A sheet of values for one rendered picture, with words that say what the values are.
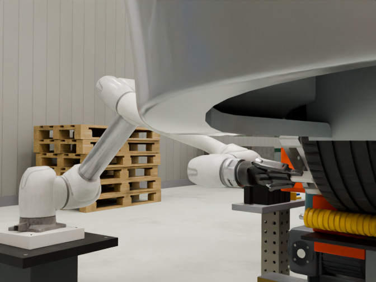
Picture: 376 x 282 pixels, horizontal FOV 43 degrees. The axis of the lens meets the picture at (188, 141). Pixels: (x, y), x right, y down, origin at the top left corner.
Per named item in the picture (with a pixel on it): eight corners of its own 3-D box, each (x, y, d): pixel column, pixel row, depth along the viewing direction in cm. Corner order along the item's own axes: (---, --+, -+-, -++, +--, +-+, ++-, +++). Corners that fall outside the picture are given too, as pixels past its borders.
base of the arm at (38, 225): (-1, 231, 200) (-1, 218, 200) (36, 225, 220) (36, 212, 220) (32, 234, 192) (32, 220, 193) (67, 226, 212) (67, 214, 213)
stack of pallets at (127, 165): (112, 196, 647) (112, 129, 647) (163, 201, 595) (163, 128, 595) (29, 206, 539) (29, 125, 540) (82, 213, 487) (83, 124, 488)
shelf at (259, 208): (262, 214, 207) (262, 207, 207) (231, 210, 219) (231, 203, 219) (310, 205, 239) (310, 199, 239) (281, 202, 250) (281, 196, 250)
